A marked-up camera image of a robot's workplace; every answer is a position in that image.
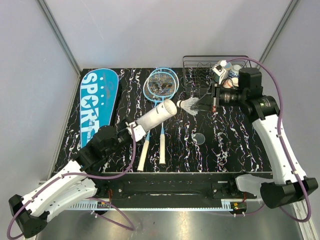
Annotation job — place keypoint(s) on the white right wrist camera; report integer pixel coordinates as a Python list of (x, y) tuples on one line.
[(215, 77)]

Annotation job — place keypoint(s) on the aluminium frame post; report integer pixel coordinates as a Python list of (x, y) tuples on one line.
[(280, 12), (58, 34)]

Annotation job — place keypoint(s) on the blue white patterned bowl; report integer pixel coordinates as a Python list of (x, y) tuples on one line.
[(234, 71)]

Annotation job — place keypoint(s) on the white shuttlecock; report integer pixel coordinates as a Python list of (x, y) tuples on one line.
[(187, 104)]

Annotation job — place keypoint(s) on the red white patterned bowl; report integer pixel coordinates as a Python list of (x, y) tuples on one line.
[(231, 83)]

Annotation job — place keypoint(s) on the blue badminton racket right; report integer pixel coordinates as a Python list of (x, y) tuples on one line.
[(162, 84)]

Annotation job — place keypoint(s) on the clear round tube lid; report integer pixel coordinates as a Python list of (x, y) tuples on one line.
[(199, 138)]

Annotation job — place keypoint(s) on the blue ceramic mug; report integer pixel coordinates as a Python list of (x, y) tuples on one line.
[(226, 67)]

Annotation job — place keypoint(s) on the aluminium frame post left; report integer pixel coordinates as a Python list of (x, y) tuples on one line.
[(58, 34)]

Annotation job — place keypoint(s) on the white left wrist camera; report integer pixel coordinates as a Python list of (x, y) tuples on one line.
[(136, 130)]

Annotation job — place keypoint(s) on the aluminium frame post right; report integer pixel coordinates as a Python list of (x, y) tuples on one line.
[(280, 12)]

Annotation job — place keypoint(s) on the blue badminton racket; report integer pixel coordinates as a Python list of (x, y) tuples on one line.
[(145, 147), (162, 84)]

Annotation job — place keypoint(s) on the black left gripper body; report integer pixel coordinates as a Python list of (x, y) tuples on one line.
[(127, 123)]

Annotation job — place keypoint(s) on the blue sport racket bag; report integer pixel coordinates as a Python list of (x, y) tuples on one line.
[(99, 92)]

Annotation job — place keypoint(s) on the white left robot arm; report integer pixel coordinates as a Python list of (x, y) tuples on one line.
[(79, 179)]

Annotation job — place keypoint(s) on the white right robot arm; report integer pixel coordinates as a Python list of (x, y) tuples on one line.
[(289, 183)]

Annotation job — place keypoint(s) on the blue badminton racket left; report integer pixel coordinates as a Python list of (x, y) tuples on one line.
[(145, 147)]

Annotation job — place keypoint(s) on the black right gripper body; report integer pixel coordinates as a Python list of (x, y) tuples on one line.
[(218, 87)]

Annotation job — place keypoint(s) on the black wire dish basket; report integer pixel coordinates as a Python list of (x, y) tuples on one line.
[(198, 74)]

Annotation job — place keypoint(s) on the white shuttlecock tube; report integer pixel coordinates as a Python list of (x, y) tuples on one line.
[(157, 115)]

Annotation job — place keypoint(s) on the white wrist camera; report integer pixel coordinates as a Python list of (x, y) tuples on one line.
[(136, 130), (215, 77)]

